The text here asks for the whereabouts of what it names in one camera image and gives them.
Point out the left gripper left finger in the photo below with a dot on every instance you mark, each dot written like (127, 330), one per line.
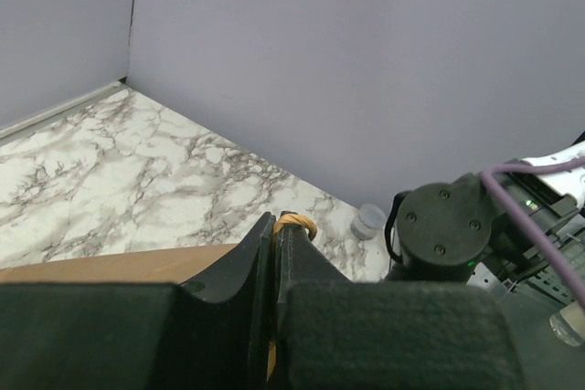
(210, 331)

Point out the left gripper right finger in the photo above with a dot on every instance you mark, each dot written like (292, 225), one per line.
(337, 334)

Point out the brown paper bag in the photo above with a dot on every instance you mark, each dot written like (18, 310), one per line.
(164, 265)

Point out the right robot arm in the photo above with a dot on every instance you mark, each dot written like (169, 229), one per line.
(517, 222)

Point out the small clear plastic cup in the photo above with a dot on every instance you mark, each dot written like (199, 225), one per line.
(368, 221)

